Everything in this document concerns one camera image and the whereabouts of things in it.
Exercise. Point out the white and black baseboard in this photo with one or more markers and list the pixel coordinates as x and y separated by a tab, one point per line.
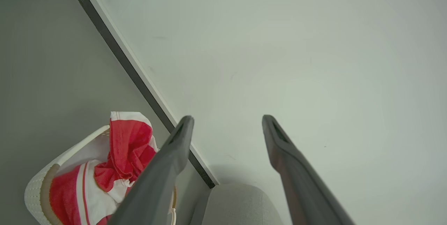
137	75

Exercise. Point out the white plastic laundry basket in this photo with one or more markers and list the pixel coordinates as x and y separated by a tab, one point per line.
35	190

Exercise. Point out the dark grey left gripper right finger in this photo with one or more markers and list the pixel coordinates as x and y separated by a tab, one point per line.
300	183

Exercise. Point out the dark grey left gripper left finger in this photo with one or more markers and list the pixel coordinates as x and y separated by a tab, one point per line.
157	183

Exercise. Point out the red and white garment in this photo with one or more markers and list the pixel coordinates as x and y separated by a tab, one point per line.
129	148

